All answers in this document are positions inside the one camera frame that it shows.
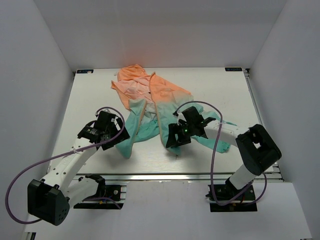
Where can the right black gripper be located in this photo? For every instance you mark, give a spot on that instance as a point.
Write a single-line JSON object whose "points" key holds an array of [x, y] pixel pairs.
{"points": [[174, 129]]}

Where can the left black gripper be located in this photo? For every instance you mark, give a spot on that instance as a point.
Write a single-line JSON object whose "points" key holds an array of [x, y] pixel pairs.
{"points": [[124, 136]]}

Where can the orange and teal jacket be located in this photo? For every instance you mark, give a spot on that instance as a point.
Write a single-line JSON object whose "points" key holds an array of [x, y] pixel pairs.
{"points": [[151, 100]]}

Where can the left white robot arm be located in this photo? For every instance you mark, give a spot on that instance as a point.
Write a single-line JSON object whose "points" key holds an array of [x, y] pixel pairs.
{"points": [[51, 197]]}

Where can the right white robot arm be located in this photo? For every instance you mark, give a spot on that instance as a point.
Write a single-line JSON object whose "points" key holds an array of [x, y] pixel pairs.
{"points": [[257, 149]]}

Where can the left blue table label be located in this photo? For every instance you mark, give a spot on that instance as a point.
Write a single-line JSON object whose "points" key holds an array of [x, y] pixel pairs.
{"points": [[84, 71]]}

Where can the blue table label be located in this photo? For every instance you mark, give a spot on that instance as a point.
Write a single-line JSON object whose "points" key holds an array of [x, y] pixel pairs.
{"points": [[84, 71], [233, 69]]}

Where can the right blue table label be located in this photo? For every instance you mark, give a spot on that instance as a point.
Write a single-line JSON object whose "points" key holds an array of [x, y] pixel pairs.
{"points": [[233, 69]]}

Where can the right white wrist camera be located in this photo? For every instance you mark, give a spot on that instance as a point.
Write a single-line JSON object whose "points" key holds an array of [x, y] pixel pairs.
{"points": [[180, 118]]}

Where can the aluminium table front rail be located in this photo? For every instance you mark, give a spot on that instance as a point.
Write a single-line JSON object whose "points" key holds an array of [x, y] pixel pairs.
{"points": [[169, 177]]}

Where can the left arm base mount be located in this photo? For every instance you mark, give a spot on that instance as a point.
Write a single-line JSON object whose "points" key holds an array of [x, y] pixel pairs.
{"points": [[100, 194]]}

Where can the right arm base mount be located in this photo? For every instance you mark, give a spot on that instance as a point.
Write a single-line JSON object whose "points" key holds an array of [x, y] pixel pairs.
{"points": [[243, 203]]}

